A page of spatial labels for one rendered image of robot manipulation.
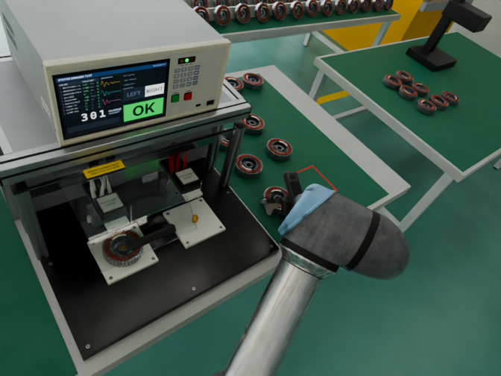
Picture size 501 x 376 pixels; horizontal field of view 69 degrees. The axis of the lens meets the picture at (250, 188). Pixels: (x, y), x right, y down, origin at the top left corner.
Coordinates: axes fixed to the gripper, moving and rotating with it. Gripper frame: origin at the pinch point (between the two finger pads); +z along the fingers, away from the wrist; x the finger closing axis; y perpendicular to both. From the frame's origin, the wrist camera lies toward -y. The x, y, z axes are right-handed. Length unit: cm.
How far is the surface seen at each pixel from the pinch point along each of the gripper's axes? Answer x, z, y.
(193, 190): -33.6, -10.3, -4.5
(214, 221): -26.3, -6.1, 6.1
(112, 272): -58, -14, 17
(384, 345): 72, 33, 80
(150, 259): -48, -13, 15
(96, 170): -61, -29, -10
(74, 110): -65, -37, -22
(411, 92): 115, 43, -58
